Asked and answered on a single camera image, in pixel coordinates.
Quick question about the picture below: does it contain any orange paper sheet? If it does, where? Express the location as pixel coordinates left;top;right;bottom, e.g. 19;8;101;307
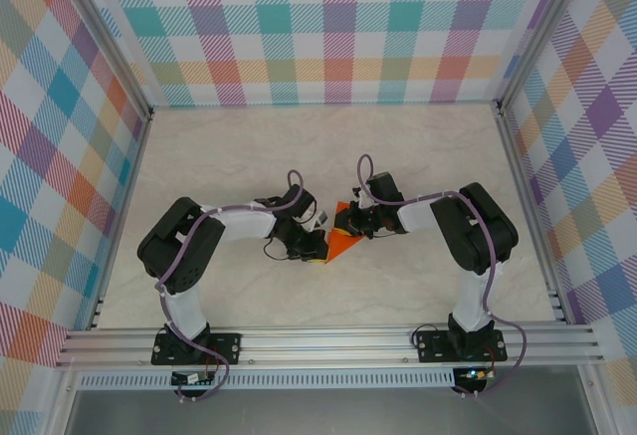
322;200;367;268

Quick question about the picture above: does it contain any grey metal sheet panel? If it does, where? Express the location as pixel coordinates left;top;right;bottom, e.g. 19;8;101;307
64;387;598;435

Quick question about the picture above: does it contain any black circuit board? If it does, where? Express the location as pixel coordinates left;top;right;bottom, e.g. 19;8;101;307
171;370;215;386

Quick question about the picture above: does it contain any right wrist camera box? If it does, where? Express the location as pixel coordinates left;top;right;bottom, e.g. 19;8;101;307
350;171;405;207

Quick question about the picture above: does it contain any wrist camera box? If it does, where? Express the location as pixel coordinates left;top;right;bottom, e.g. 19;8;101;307
350;171;405;207
286;183;330;233

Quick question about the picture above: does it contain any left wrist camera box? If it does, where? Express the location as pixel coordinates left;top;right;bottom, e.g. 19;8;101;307
286;183;330;233

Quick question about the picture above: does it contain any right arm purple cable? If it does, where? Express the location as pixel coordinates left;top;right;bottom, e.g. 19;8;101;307
356;154;529;399

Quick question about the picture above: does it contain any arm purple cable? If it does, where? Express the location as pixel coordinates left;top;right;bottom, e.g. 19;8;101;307
356;154;529;399
154;169;306;403

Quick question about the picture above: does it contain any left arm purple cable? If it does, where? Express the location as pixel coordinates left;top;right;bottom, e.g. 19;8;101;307
154;169;306;403

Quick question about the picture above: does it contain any aluminium mounting rail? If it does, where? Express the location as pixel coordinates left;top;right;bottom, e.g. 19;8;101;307
54;324;606;369

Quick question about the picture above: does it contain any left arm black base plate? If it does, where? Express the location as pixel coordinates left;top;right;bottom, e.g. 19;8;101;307
151;332;243;366

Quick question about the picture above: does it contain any slotted grey cable duct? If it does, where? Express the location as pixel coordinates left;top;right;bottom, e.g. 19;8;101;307
79;368;457;390

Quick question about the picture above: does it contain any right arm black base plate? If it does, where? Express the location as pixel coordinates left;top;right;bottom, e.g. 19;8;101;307
416;330;509;364

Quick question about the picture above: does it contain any aluminium table side rail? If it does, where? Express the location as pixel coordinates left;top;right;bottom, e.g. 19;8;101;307
87;109;154;331
495;101;571;326

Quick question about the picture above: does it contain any aluminium frame post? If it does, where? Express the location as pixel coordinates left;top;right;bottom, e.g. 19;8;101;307
495;0;593;115
49;0;153;122

